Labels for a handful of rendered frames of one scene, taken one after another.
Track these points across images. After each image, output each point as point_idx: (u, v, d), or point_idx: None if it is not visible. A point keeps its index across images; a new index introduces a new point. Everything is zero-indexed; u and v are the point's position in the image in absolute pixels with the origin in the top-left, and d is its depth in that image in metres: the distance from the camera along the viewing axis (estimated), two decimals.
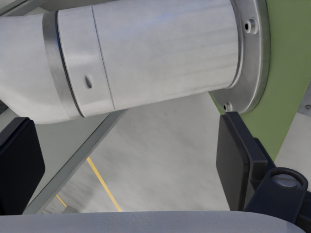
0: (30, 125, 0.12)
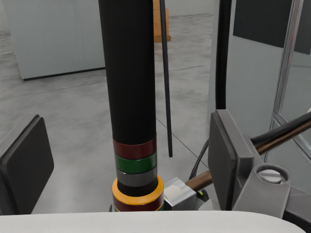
0: (40, 122, 0.13)
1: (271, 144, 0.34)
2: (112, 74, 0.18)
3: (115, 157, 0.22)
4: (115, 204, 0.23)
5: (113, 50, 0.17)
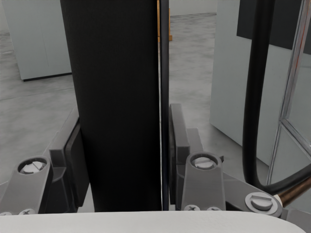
0: None
1: (306, 184, 0.27)
2: (89, 131, 0.11)
3: None
4: None
5: (89, 93, 0.10)
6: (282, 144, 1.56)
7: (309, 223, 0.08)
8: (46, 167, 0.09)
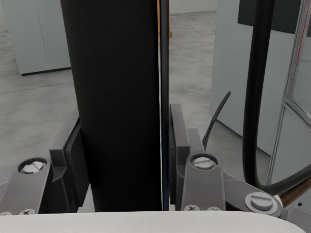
0: None
1: (306, 185, 0.27)
2: (90, 131, 0.11)
3: None
4: None
5: (89, 92, 0.10)
6: (285, 124, 1.50)
7: (309, 223, 0.08)
8: (46, 167, 0.09)
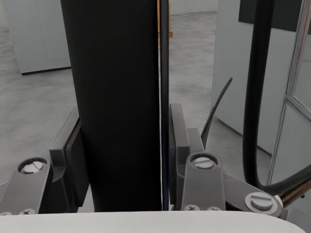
0: None
1: (307, 185, 0.27)
2: (89, 129, 0.11)
3: None
4: None
5: (89, 91, 0.10)
6: (287, 121, 1.49)
7: (309, 223, 0.08)
8: (46, 167, 0.09)
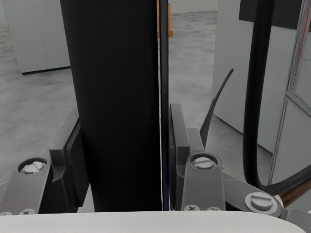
0: None
1: (307, 185, 0.27)
2: (89, 129, 0.11)
3: None
4: None
5: (88, 91, 0.10)
6: (288, 119, 1.48)
7: (309, 223, 0.08)
8: (46, 167, 0.09)
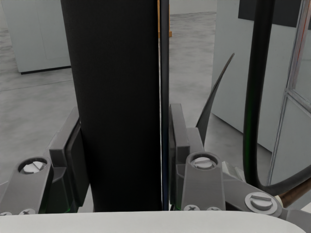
0: None
1: (307, 185, 0.27)
2: (89, 129, 0.11)
3: None
4: None
5: (89, 90, 0.10)
6: (288, 116, 1.47)
7: (309, 223, 0.08)
8: (47, 167, 0.09)
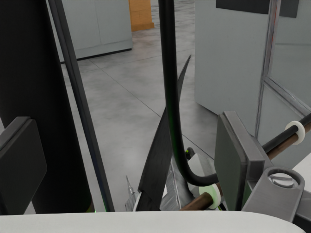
0: (32, 125, 0.12)
1: None
2: None
3: None
4: None
5: (7, 119, 0.13)
6: (265, 102, 1.53)
7: None
8: None
